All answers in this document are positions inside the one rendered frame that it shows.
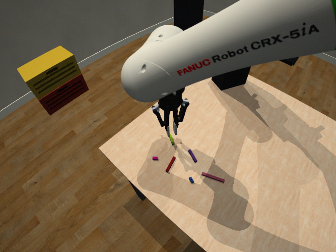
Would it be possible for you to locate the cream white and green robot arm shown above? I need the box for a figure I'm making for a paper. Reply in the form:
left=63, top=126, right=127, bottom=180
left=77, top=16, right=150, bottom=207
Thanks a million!
left=121, top=0, right=336, bottom=103

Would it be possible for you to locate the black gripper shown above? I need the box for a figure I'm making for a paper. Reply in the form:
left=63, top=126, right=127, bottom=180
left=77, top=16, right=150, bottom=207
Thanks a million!
left=152, top=95, right=189, bottom=137

